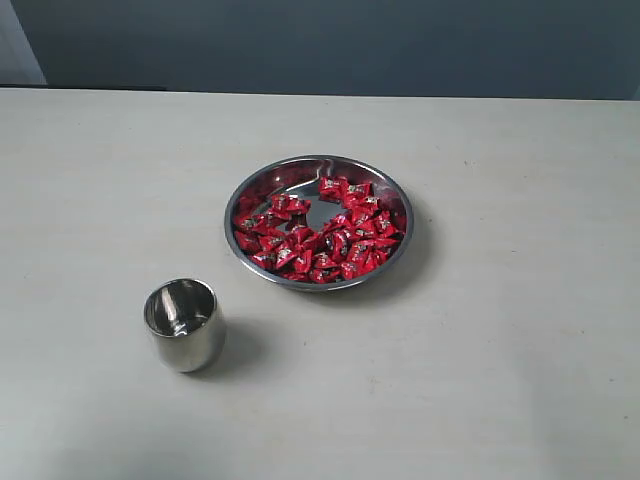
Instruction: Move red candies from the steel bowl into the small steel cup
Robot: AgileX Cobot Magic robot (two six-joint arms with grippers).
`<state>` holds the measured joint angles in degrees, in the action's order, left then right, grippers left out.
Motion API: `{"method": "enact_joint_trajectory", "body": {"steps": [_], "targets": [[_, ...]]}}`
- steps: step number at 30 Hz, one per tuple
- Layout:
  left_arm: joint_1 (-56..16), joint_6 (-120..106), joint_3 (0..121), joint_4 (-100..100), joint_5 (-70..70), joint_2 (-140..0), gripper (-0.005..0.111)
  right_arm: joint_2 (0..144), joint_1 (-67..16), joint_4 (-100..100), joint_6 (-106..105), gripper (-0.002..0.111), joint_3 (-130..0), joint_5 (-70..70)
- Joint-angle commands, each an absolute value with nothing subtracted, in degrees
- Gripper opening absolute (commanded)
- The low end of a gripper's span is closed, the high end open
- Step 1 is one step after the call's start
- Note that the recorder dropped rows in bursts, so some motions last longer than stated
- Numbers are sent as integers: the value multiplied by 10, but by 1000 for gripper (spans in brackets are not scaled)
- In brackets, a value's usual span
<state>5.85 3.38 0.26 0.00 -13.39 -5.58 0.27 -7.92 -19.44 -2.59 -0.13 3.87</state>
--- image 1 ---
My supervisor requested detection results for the stainless steel cup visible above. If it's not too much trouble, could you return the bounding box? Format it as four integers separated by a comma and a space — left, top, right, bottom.
143, 278, 227, 374

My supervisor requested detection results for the round stainless steel plate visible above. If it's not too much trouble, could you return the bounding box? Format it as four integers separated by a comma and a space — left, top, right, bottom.
224, 155, 414, 292

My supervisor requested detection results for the red wrapped candy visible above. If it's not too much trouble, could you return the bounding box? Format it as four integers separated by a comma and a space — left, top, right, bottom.
342, 182, 372, 208
346, 240, 376, 267
267, 194, 311, 220
373, 210, 400, 238
318, 176, 349, 203
312, 252, 340, 270
274, 243, 298, 270
234, 230, 261, 253

